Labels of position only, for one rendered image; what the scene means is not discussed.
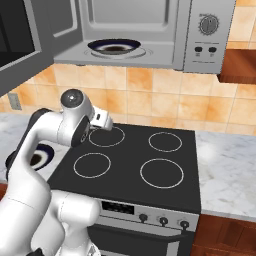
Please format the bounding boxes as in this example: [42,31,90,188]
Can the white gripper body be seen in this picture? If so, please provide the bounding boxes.
[94,111,115,131]

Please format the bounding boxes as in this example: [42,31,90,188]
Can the grey microwave door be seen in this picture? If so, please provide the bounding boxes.
[0,0,85,98]

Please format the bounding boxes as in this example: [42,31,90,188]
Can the grey microwave oven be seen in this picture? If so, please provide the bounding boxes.
[53,0,238,75]

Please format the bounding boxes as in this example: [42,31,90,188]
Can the grey microwave knob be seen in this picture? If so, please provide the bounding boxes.
[198,14,221,36]

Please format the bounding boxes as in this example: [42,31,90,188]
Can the black hob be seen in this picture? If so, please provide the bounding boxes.
[46,122,203,215]

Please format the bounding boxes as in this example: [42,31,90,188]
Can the blue rimmed white bowl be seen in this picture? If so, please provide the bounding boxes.
[29,143,56,171]

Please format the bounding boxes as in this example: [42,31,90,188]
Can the blue rimmed plate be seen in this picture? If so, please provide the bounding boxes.
[87,38,143,57]

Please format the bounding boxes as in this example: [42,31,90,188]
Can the silver oven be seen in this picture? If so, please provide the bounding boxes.
[85,196,201,256]

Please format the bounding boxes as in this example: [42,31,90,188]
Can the brown wooden base cupboard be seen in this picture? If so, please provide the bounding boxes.
[189,213,256,256]
[0,182,9,202]

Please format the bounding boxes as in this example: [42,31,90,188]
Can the black oven door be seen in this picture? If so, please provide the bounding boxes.
[86,223,196,256]

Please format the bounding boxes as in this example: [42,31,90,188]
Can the grey wall socket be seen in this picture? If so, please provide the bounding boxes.
[7,92,23,111]

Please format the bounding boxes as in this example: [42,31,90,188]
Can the black oven door handle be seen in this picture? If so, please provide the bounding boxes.
[89,224,188,243]

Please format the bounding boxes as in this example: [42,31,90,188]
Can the brown wooden wall cupboard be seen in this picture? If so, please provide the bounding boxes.
[216,48,256,85]

